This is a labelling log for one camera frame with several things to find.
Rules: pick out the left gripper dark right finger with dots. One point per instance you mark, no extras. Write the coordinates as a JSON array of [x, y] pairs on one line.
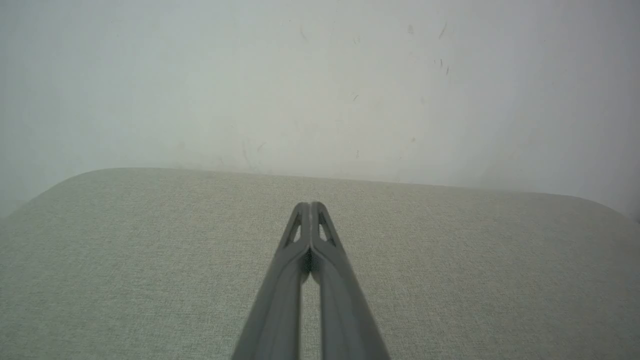
[[345, 310]]

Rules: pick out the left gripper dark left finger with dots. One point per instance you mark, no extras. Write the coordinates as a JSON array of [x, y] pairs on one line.
[[280, 310]]

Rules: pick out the grey fabric sofa cushion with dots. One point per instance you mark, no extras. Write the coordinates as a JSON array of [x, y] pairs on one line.
[[125, 275]]

